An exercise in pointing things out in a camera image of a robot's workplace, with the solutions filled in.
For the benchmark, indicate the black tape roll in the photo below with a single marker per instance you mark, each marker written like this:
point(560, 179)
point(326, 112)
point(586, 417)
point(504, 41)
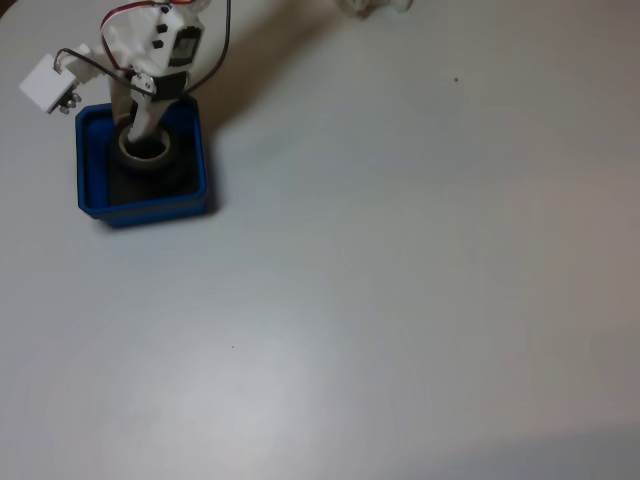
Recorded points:
point(167, 160)

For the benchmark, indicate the blue square box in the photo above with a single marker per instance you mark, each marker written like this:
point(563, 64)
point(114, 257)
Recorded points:
point(150, 215)

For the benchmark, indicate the white camera box with bracket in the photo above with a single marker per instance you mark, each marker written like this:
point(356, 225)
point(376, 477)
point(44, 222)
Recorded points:
point(45, 82)

